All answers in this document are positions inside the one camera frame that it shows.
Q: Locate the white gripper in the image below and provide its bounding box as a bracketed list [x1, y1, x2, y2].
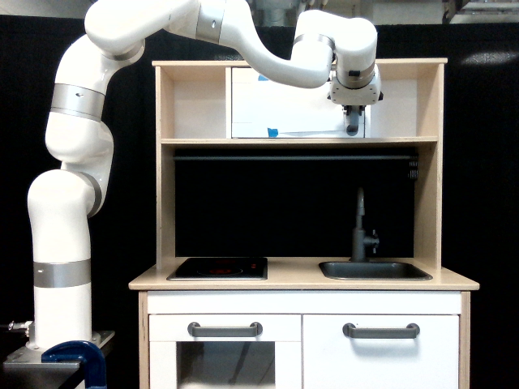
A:
[328, 65, 384, 118]

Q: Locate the grey microwave door handle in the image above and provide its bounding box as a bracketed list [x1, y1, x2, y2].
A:
[345, 106, 359, 136]

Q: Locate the white microwave door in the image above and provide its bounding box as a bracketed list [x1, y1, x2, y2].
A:
[229, 67, 371, 139]

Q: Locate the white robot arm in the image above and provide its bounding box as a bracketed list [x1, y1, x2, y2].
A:
[27, 1, 380, 350]

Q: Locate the white cabinet door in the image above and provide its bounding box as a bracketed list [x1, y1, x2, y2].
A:
[302, 314, 459, 388]

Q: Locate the white oven door with window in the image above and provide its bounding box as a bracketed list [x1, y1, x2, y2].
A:
[149, 314, 302, 388]

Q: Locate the grey toy faucet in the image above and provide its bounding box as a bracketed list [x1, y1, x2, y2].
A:
[350, 187, 380, 263]

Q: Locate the grey toy sink basin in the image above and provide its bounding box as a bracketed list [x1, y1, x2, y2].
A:
[319, 261, 433, 280]

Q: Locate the black toy stovetop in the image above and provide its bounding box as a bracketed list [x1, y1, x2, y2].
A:
[167, 257, 268, 280]

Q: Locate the blue c-clamp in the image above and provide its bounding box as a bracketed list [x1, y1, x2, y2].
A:
[41, 340, 107, 389]

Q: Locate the wooden toy kitchen frame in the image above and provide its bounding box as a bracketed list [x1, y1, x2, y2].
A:
[130, 58, 478, 388]

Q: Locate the grey hanging rail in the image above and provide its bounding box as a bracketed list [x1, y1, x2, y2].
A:
[174, 155, 418, 161]

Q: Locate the grey cabinet door handle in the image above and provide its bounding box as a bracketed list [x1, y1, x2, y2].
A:
[342, 323, 420, 340]

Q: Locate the grey oven door handle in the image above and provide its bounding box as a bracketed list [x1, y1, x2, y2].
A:
[187, 322, 263, 338]

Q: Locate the grey cable connector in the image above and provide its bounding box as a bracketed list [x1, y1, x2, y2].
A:
[7, 321, 33, 332]

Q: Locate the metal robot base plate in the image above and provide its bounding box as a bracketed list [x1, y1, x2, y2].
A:
[3, 331, 115, 369]

